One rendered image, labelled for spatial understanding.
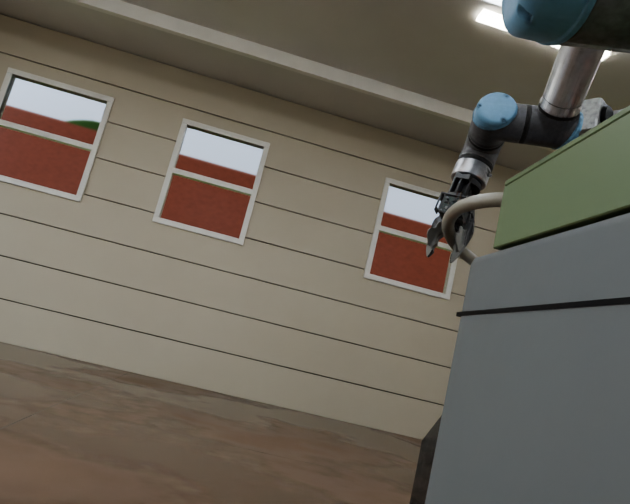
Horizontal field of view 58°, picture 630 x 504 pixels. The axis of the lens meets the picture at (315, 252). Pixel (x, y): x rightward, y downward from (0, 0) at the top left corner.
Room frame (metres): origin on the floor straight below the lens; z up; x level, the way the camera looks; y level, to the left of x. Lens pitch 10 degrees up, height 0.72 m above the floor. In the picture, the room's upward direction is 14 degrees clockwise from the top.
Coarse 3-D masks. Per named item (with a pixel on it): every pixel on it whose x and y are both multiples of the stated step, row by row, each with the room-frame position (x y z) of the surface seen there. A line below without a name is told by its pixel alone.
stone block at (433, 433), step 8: (432, 432) 1.63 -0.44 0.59; (424, 440) 1.67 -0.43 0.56; (432, 440) 1.62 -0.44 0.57; (424, 448) 1.66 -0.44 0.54; (432, 448) 1.61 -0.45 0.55; (424, 456) 1.65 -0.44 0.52; (432, 456) 1.60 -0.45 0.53; (424, 464) 1.64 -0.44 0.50; (416, 472) 1.68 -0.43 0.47; (424, 472) 1.63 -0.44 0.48; (416, 480) 1.67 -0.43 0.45; (424, 480) 1.62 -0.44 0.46; (416, 488) 1.66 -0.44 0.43; (424, 488) 1.61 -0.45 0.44; (416, 496) 1.65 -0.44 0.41; (424, 496) 1.61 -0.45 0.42
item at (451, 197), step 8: (456, 176) 1.30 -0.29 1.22; (464, 176) 1.30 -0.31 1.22; (456, 184) 1.32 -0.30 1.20; (464, 184) 1.31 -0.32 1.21; (472, 184) 1.32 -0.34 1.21; (480, 184) 1.32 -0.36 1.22; (448, 192) 1.30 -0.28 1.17; (456, 192) 1.29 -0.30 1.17; (464, 192) 1.30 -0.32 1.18; (472, 192) 1.35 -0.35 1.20; (448, 200) 1.29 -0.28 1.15; (456, 200) 1.29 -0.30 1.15; (440, 208) 1.30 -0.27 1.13; (448, 208) 1.29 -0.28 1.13; (440, 216) 1.32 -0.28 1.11; (464, 216) 1.29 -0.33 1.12; (472, 216) 1.34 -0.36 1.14; (456, 224) 1.33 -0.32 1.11; (464, 224) 1.32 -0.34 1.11
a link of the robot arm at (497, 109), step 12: (492, 96) 1.19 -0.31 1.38; (504, 96) 1.18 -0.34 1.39; (480, 108) 1.19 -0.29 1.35; (492, 108) 1.19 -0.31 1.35; (504, 108) 1.18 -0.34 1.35; (516, 108) 1.17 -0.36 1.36; (480, 120) 1.20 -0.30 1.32; (492, 120) 1.18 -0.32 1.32; (504, 120) 1.18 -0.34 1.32; (516, 120) 1.19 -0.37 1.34; (468, 132) 1.30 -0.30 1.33; (480, 132) 1.23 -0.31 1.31; (492, 132) 1.21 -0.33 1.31; (504, 132) 1.21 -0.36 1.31; (516, 132) 1.20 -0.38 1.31; (480, 144) 1.27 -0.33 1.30; (492, 144) 1.26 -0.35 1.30
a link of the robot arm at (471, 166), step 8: (464, 160) 1.32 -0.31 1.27; (472, 160) 1.30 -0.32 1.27; (456, 168) 1.33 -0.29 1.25; (464, 168) 1.31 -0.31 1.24; (472, 168) 1.30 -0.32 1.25; (480, 168) 1.30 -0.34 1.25; (488, 168) 1.31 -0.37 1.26; (472, 176) 1.31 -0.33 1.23; (480, 176) 1.30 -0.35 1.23; (488, 176) 1.32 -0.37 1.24
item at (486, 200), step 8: (496, 192) 1.08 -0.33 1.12; (464, 200) 1.15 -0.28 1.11; (472, 200) 1.12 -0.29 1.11; (480, 200) 1.10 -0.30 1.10; (488, 200) 1.09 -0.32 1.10; (496, 200) 1.07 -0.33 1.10; (456, 208) 1.18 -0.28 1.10; (464, 208) 1.15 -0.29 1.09; (472, 208) 1.14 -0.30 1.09; (480, 208) 1.13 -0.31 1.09; (448, 216) 1.22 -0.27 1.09; (456, 216) 1.20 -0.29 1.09; (448, 224) 1.26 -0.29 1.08; (448, 232) 1.30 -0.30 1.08; (448, 240) 1.34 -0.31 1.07; (464, 256) 1.40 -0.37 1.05; (472, 256) 1.41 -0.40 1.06
